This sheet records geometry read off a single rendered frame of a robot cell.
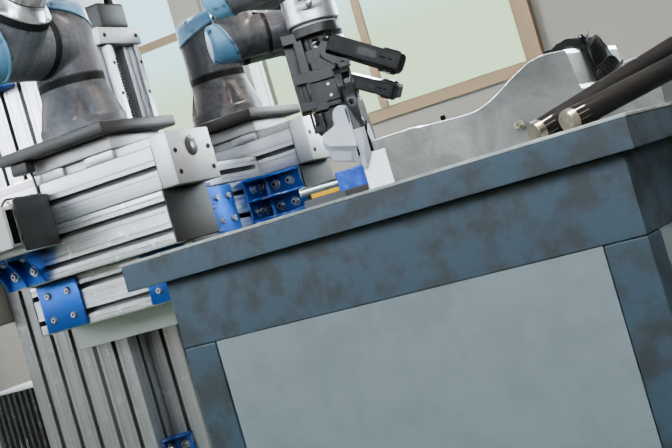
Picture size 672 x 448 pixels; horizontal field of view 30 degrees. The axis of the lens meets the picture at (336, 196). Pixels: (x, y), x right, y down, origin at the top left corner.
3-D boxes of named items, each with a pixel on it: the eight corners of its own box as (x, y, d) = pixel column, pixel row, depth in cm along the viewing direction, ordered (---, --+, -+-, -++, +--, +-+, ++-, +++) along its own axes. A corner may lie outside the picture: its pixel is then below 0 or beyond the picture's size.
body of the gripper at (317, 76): (304, 121, 179) (280, 40, 179) (362, 105, 179) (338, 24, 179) (303, 117, 171) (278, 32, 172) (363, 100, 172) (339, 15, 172)
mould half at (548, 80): (385, 191, 213) (363, 115, 213) (449, 174, 235) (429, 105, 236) (667, 107, 188) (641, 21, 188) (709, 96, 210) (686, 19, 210)
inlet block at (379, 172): (304, 211, 172) (293, 174, 173) (305, 212, 177) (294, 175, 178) (395, 185, 173) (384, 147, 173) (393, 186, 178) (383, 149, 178)
